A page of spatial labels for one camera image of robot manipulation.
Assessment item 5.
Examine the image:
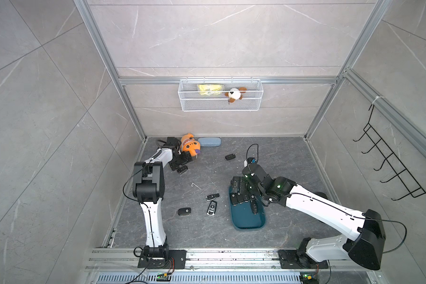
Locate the teal storage box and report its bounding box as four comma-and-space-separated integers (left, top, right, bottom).
228, 187, 266, 231

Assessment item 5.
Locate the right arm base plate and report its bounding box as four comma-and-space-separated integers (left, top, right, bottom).
278, 250, 329, 269

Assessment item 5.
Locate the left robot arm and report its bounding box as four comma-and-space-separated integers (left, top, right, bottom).
126, 137, 192, 262

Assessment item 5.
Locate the black flip key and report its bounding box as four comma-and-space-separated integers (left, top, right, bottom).
230, 193, 239, 206

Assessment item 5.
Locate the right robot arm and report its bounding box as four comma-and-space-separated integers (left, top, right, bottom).
230, 163, 386, 271

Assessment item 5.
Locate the BMW key silver black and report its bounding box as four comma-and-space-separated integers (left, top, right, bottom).
207, 201, 217, 216

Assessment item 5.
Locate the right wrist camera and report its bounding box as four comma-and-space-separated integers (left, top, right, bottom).
244, 157, 258, 167

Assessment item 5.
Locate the black oblong object right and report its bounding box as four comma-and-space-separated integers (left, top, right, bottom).
314, 192, 328, 200

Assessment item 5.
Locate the yellow plush in basket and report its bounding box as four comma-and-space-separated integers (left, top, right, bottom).
197, 84, 224, 96

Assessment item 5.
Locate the Mercedes key chrome black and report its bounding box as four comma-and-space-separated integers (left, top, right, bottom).
206, 194, 220, 201

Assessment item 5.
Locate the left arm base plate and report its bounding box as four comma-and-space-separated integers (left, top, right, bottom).
138, 247, 187, 270

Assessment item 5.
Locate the white wire basket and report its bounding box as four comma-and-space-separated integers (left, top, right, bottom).
177, 78, 264, 112

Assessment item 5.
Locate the brown white plush dog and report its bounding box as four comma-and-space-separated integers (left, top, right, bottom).
225, 87, 247, 104

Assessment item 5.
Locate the black VW key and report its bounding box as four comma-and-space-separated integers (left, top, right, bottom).
250, 200, 259, 215
237, 193, 244, 204

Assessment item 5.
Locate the light blue glasses case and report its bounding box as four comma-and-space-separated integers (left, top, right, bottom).
198, 137, 221, 147

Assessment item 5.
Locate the black wall hook rack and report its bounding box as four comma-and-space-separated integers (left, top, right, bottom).
353, 104, 426, 201

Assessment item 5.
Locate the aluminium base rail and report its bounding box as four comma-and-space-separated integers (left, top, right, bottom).
81, 247, 382, 284

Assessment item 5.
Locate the orange plush toy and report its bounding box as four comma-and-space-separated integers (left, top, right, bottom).
181, 133, 201, 157

